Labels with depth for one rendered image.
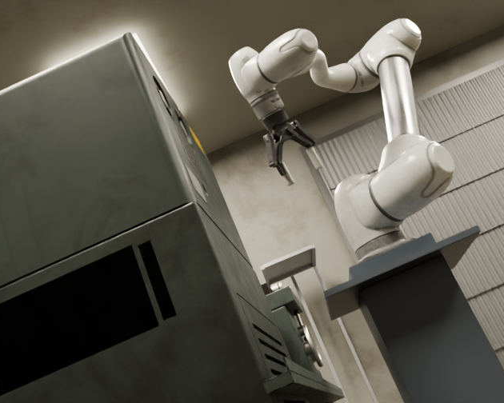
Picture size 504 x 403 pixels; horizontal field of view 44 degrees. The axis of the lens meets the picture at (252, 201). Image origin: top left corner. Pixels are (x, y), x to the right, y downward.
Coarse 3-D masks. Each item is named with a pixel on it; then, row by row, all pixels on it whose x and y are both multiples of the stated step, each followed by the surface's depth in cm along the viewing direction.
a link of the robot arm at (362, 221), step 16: (352, 176) 190; (368, 176) 189; (336, 192) 191; (352, 192) 185; (368, 192) 180; (336, 208) 190; (352, 208) 184; (368, 208) 180; (352, 224) 184; (368, 224) 181; (384, 224) 180; (400, 224) 184; (352, 240) 185; (368, 240) 181
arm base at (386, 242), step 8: (400, 232) 183; (376, 240) 180; (384, 240) 179; (392, 240) 180; (400, 240) 180; (408, 240) 177; (360, 248) 183; (368, 248) 181; (376, 248) 179; (384, 248) 178; (392, 248) 178; (360, 256) 184; (368, 256) 178
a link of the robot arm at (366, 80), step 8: (360, 56) 219; (352, 64) 220; (360, 64) 219; (360, 72) 219; (368, 72) 218; (360, 80) 220; (368, 80) 220; (376, 80) 221; (360, 88) 222; (368, 88) 226
